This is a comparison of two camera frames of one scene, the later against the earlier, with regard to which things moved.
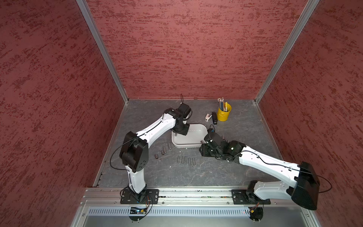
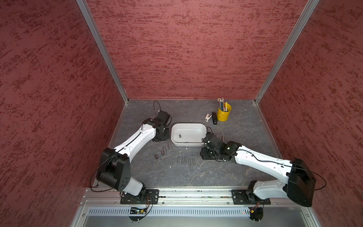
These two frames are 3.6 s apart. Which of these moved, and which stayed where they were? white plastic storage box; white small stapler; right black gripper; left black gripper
Moved: left black gripper
Stayed: white small stapler; right black gripper; white plastic storage box
